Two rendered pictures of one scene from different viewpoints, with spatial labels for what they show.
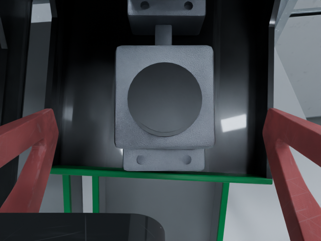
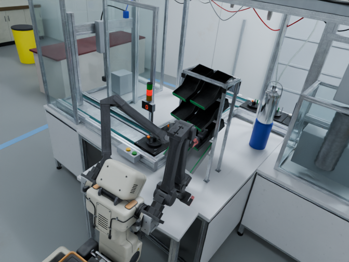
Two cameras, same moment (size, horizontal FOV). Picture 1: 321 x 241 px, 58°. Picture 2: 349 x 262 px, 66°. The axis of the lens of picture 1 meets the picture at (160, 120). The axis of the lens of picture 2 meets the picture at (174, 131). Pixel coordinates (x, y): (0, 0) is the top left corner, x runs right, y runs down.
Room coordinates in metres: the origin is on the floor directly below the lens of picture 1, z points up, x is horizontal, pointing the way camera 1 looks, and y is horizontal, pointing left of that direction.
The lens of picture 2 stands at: (-1.12, -1.02, 2.29)
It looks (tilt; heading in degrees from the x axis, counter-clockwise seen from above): 32 degrees down; 46
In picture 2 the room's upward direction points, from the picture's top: 6 degrees clockwise
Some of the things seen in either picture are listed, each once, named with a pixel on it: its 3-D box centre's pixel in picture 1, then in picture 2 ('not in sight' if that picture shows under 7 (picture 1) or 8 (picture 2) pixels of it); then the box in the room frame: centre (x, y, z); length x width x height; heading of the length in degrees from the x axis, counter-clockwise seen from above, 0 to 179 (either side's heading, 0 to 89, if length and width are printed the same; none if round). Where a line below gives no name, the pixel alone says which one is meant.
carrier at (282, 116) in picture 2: not in sight; (275, 110); (1.48, 0.12, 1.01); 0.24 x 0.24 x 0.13; 9
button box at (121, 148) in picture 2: not in sight; (128, 152); (-0.15, 0.47, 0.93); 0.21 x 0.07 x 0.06; 99
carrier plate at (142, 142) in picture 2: not in sight; (154, 143); (0.07, 0.42, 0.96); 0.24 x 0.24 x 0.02; 9
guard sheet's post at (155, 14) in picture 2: not in sight; (152, 76); (0.19, 0.64, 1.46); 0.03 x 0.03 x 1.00; 9
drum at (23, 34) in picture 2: not in sight; (26, 44); (0.55, 5.70, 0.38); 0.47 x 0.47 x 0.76
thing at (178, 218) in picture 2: not in sight; (152, 178); (-0.11, 0.19, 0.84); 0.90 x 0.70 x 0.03; 106
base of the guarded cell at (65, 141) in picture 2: not in sight; (115, 128); (0.35, 1.55, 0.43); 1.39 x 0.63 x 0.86; 9
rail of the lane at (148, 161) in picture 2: not in sight; (118, 141); (-0.12, 0.67, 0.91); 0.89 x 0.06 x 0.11; 99
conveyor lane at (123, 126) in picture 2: not in sight; (132, 133); (0.05, 0.72, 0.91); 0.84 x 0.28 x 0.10; 99
